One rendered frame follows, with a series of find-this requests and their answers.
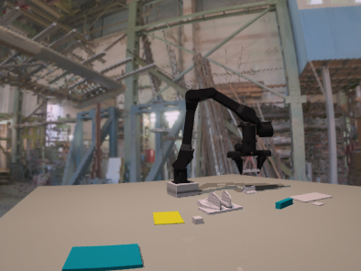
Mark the teal flat plate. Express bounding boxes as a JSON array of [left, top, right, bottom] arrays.
[[62, 244, 143, 271]]

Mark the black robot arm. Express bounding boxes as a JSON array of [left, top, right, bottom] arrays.
[[171, 87, 274, 184]]

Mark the teal rectangular block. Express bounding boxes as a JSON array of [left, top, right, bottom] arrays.
[[276, 198, 293, 209]]

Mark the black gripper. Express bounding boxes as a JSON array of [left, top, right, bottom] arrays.
[[227, 137, 271, 175]]

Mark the yellow rectangular plate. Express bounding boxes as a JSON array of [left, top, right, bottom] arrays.
[[153, 211, 184, 225]]

